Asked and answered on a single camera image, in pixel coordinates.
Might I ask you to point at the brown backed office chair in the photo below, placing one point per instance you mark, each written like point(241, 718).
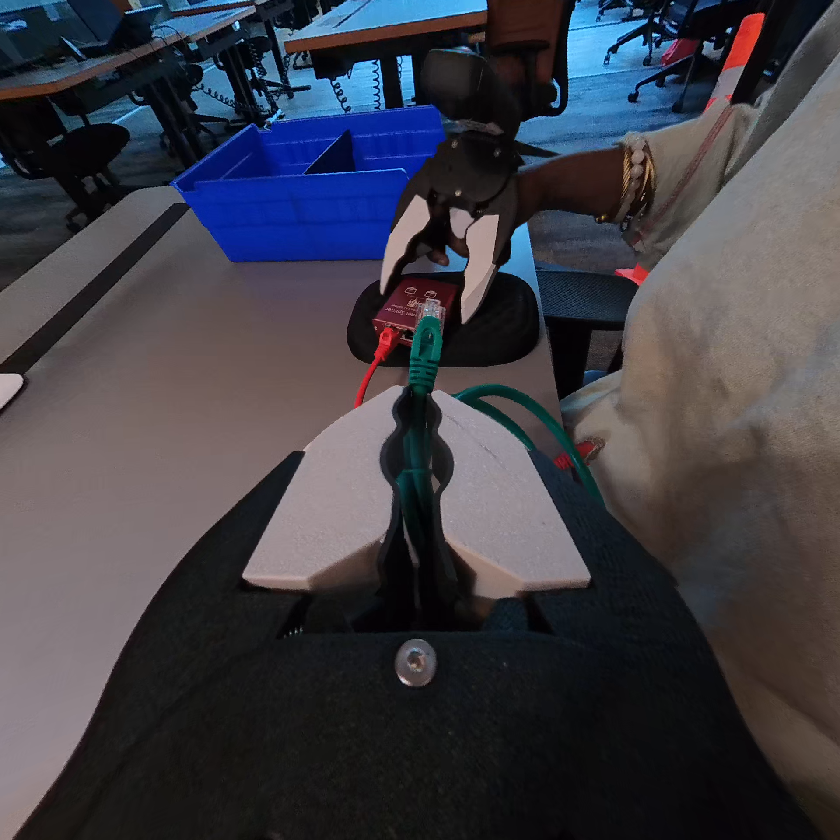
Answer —
point(531, 39)

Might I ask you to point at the long wooden table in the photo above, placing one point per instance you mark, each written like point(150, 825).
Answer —
point(98, 65)

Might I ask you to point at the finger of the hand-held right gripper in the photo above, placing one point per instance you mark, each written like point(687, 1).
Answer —
point(482, 262)
point(403, 243)

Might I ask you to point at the blue plastic bin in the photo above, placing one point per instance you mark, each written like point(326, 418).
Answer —
point(295, 210)

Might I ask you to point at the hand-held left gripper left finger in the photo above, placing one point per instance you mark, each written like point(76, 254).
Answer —
point(321, 512)

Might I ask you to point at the red ethernet splitter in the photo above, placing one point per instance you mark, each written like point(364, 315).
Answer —
point(400, 308)

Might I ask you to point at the black mesh office chair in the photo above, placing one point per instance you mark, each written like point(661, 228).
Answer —
point(584, 295)

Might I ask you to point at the black quilted wrist pad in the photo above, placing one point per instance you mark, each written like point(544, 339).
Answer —
point(505, 328)

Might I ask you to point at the person's right hand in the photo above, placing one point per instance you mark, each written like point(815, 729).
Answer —
point(571, 184)

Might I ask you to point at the grey desk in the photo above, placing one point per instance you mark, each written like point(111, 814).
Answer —
point(164, 426)

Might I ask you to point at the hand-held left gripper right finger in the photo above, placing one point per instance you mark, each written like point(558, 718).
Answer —
point(512, 518)

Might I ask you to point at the person's right forearm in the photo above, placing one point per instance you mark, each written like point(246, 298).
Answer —
point(689, 170)

